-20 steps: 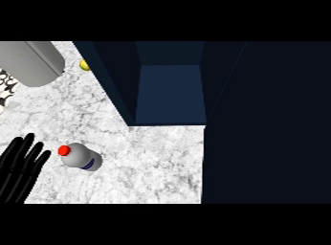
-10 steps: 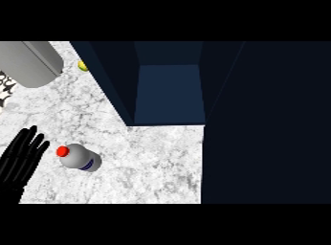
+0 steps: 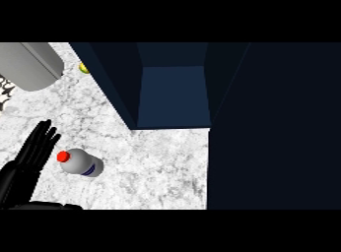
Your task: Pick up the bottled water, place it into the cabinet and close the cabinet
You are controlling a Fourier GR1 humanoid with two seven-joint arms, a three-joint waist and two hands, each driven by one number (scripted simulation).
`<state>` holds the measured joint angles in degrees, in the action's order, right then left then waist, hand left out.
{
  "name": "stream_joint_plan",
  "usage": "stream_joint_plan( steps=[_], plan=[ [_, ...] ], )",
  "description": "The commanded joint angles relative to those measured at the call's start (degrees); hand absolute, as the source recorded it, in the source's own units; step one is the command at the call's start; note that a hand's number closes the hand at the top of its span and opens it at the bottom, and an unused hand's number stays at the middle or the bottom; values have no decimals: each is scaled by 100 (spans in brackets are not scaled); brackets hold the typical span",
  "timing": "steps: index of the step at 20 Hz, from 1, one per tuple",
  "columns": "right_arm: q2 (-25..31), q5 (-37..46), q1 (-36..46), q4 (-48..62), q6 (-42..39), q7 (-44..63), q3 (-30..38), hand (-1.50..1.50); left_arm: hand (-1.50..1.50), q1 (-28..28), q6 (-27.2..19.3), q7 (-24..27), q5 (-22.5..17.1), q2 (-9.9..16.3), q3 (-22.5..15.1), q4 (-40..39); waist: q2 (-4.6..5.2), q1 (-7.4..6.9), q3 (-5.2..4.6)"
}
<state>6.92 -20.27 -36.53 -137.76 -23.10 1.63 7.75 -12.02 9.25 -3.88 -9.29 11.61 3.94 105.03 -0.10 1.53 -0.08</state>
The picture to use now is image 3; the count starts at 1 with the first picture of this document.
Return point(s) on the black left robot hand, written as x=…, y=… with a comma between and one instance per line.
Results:
x=24, y=164

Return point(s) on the white bottle with red cap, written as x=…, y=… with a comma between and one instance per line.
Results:
x=81, y=163

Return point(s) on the dark blue cabinet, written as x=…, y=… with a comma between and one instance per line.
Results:
x=171, y=95

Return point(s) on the yellow-green round fruit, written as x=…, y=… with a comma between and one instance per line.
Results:
x=84, y=68

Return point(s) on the grey rounded appliance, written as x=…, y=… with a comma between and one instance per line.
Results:
x=20, y=64

